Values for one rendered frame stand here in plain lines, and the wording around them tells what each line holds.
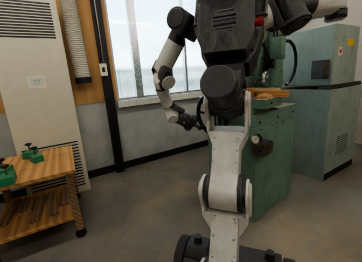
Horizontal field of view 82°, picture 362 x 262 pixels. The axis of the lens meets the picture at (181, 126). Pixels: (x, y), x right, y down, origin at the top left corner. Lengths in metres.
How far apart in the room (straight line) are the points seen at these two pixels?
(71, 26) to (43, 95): 0.70
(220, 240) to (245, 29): 0.77
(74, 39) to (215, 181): 1.93
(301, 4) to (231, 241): 0.91
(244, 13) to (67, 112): 1.79
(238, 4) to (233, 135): 0.45
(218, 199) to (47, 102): 1.77
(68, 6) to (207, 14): 1.76
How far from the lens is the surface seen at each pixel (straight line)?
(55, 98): 2.19
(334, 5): 1.13
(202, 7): 0.85
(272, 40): 1.73
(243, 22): 0.80
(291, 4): 0.98
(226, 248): 0.93
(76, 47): 2.33
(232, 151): 0.81
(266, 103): 1.38
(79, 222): 1.75
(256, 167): 1.54
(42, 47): 2.21
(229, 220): 0.90
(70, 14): 2.39
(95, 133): 2.56
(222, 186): 0.80
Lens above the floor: 1.07
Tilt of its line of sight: 13 degrees down
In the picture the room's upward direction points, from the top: 4 degrees counter-clockwise
